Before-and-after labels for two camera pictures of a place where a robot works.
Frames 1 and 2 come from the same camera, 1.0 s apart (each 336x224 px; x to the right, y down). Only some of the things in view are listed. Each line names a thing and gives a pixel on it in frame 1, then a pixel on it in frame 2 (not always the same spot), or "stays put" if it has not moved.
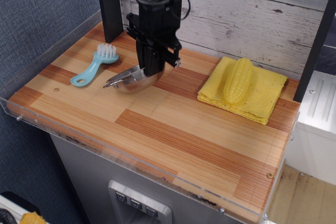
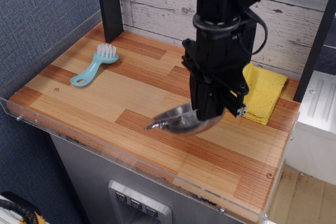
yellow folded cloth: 243,89 stays put
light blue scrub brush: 106,53 stays put
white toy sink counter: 312,149 stays put
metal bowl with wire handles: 132,81 → 182,120
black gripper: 158,23 → 230,29
